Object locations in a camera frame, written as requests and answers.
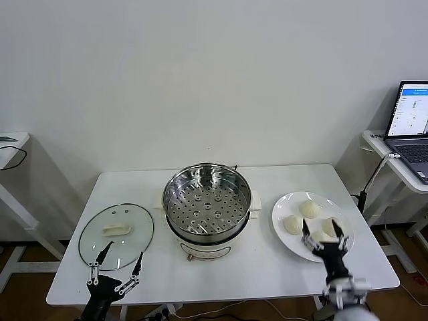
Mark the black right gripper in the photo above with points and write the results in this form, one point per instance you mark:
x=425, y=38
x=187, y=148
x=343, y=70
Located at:
x=334, y=257

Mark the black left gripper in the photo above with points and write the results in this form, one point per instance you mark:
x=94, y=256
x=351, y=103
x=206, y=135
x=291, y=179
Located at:
x=100, y=291

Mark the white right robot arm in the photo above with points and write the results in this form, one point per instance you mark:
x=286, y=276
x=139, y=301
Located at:
x=347, y=309

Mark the stainless steel steamer basket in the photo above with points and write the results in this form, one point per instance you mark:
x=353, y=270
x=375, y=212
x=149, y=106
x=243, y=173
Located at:
x=207, y=207

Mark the white round plate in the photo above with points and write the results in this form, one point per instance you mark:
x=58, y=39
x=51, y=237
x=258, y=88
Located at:
x=287, y=239

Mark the black power plug block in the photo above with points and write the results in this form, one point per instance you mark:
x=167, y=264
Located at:
x=361, y=200

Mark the white power strip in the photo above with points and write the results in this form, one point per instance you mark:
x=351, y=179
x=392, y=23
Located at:
x=160, y=312

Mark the grey open laptop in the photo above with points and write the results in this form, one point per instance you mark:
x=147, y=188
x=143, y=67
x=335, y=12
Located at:
x=411, y=150

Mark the dark flat phone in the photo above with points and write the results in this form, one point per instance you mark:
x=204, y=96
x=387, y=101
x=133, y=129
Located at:
x=6, y=138

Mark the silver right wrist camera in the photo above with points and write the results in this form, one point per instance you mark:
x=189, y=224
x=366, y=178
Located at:
x=361, y=285

